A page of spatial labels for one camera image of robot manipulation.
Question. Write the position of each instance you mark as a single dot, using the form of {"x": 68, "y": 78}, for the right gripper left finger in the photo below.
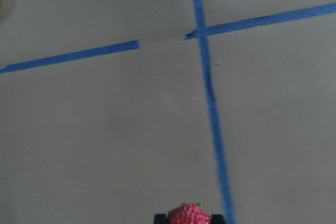
{"x": 160, "y": 219}

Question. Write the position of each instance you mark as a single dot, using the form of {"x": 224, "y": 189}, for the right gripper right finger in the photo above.
{"x": 217, "y": 219}

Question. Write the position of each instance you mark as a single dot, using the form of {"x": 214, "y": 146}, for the red strawberry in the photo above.
{"x": 188, "y": 213}

